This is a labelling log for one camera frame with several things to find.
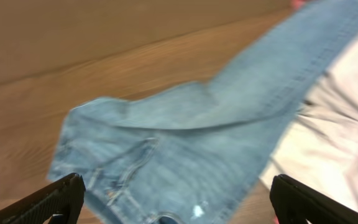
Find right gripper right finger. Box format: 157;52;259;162
270;174;358;224

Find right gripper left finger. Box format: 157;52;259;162
0;173;86;224

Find blue denim jeans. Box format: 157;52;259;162
48;0;358;224

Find beige shirt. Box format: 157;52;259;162
260;37;358;212

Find red cloth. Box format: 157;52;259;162
291;0;308;9

